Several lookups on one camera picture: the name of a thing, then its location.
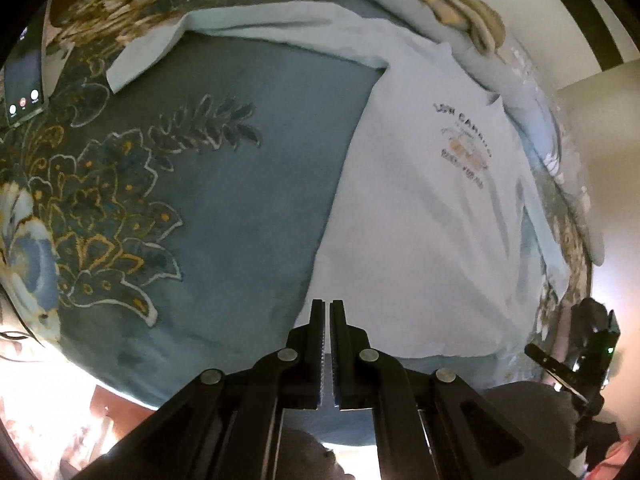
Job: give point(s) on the beige plush toy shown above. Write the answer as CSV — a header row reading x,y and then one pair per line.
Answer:
x,y
465,5

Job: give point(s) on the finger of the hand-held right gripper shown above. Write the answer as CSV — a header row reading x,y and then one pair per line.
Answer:
x,y
552,367

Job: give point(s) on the blue floral blanket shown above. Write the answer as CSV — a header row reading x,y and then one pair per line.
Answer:
x,y
225,210

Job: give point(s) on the pink cloth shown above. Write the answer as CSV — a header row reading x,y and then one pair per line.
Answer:
x,y
612,460

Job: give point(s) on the dark door frame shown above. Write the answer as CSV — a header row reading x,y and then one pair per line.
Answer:
x,y
585,5

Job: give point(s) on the light blue printed t-shirt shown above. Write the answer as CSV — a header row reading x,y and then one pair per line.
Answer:
x,y
425,235

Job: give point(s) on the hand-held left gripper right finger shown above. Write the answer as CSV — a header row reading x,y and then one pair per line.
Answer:
x,y
336,355

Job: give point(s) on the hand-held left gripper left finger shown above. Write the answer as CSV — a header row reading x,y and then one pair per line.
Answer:
x,y
320,355

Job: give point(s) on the black smartphone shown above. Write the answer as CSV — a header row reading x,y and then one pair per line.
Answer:
x,y
26,75

